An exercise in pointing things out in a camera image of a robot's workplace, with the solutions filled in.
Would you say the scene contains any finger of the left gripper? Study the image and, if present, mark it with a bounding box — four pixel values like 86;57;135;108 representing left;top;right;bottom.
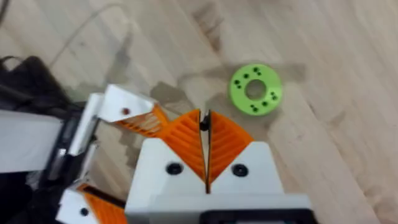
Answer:
55;182;128;224
97;83;171;138

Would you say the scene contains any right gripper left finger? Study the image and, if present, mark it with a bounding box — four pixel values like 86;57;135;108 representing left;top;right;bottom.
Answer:
125;108;208;213

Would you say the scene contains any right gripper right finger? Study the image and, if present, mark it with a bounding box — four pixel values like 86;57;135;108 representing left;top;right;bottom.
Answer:
206;110;285;195

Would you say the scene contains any small black screw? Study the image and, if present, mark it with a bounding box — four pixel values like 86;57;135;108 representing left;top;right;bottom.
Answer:
198;113;211;132

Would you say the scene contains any green disc with holes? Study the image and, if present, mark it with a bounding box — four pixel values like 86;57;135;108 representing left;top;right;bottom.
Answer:
228;63;284;117

